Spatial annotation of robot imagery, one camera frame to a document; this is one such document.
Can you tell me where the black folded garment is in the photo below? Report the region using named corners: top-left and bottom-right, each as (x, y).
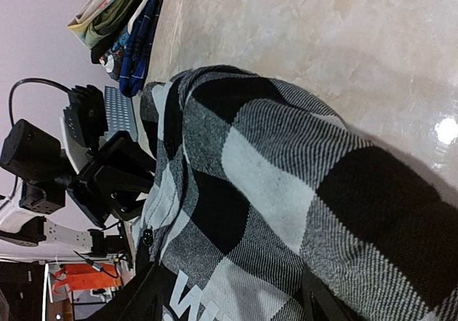
top-left (91, 37), bottom-right (114, 64)

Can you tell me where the light blue plastic basket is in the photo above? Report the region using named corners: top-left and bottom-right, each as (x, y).
top-left (104, 86), bottom-right (138, 142)

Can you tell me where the blue patterned garment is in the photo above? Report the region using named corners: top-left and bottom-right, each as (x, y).
top-left (99, 0), bottom-right (163, 97)

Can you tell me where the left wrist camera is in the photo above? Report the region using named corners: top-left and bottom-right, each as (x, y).
top-left (44, 217), bottom-right (128, 258)

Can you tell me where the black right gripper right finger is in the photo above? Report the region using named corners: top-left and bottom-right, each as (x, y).
top-left (301, 267), bottom-right (364, 321)

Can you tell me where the floral pastel cloth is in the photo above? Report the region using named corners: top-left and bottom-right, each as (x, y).
top-left (67, 0), bottom-right (116, 46)

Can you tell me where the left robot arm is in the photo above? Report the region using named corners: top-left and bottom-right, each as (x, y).
top-left (1, 85), bottom-right (156, 250)

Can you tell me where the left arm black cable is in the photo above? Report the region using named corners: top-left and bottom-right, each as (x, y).
top-left (7, 77), bottom-right (74, 127)

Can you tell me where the orange background object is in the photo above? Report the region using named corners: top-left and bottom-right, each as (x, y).
top-left (52, 262), bottom-right (122, 295)

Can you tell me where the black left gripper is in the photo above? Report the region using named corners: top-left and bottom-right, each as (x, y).
top-left (67, 131), bottom-right (156, 228)

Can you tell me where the black white checkered shirt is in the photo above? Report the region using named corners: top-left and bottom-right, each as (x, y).
top-left (138, 66), bottom-right (457, 320)

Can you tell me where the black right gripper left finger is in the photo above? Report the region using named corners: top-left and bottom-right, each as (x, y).
top-left (86, 262), bottom-right (166, 321)

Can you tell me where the green folded garment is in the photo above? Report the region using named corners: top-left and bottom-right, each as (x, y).
top-left (85, 0), bottom-right (135, 49)

